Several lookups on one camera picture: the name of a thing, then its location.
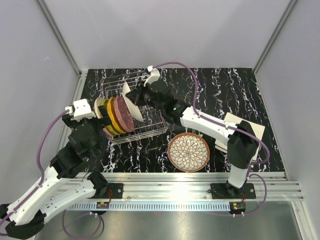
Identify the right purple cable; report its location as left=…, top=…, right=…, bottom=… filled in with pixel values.
left=147, top=61, right=271, bottom=216

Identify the right aluminium frame post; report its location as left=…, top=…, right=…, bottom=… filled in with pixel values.
left=253, top=0, right=299, bottom=75

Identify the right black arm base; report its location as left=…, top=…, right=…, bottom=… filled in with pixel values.
left=207, top=182, right=256, bottom=200

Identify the purple cable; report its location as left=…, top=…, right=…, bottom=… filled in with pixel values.
left=0, top=110, right=105, bottom=238
left=147, top=61, right=271, bottom=216

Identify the lower white square plate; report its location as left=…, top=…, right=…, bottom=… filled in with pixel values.
left=214, top=140, right=261, bottom=163

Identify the white square plate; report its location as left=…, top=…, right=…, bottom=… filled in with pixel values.
left=214, top=140, right=261, bottom=163
left=214, top=112, right=266, bottom=161

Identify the aluminium mounting rail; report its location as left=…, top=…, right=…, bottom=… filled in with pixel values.
left=33, top=171, right=305, bottom=204

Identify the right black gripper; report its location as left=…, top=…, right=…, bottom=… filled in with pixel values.
left=125, top=80, right=164, bottom=113

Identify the left aluminium frame post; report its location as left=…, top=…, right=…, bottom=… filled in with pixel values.
left=34, top=0, right=88, bottom=80

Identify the black marble pattern mat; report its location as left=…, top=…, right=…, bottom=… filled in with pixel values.
left=84, top=68, right=285, bottom=173

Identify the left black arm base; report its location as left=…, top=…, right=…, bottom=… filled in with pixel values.
left=90, top=183, right=124, bottom=200

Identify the aluminium frame post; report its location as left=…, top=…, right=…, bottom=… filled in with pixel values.
left=34, top=0, right=88, bottom=80
left=253, top=0, right=299, bottom=75

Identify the orange polka dot plate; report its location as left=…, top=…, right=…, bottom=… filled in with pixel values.
left=106, top=97, right=126, bottom=134

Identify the pink polka dot plate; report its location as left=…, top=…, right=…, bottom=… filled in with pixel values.
left=113, top=96, right=135, bottom=133

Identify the white slotted cable duct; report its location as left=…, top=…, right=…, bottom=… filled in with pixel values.
left=68, top=201, right=230, bottom=212

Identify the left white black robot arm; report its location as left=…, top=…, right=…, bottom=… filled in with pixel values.
left=0, top=100, right=109, bottom=240

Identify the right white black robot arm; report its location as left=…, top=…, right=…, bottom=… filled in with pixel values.
left=122, top=82, right=259, bottom=199

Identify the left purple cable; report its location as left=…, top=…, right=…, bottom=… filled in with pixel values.
left=0, top=110, right=105, bottom=238

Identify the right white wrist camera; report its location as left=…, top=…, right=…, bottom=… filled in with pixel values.
left=143, top=65, right=161, bottom=87

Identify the green polka dot plate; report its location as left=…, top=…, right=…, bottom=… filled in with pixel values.
left=100, top=99, right=119, bottom=137

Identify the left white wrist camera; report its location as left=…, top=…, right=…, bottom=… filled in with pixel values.
left=65, top=98, right=96, bottom=122

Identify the metal wire dish rack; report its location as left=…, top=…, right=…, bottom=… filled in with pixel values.
left=100, top=70, right=168, bottom=144

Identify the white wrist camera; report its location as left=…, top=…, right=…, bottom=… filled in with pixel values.
left=65, top=98, right=96, bottom=122
left=143, top=65, right=161, bottom=87

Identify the floral patterned brown plate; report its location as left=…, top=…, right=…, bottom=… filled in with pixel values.
left=167, top=132, right=210, bottom=173

